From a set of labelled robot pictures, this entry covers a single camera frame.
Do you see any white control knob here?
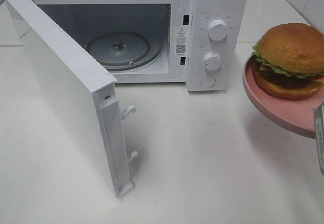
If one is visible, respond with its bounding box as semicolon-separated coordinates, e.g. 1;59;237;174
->
203;52;222;71
208;19;228;41

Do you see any pink round plate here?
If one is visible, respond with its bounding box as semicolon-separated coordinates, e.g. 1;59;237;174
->
243;55;323;139

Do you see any white warning label sticker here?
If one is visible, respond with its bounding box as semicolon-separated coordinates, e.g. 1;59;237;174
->
174;26;189;55

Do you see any burger with lettuce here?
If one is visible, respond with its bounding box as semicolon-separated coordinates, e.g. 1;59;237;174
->
252;23;323;100

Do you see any white microwave oven body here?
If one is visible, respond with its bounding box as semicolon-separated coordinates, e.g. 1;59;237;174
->
32;0;246;91

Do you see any round white door button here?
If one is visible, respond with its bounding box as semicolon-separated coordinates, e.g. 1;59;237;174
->
200;76;216;88

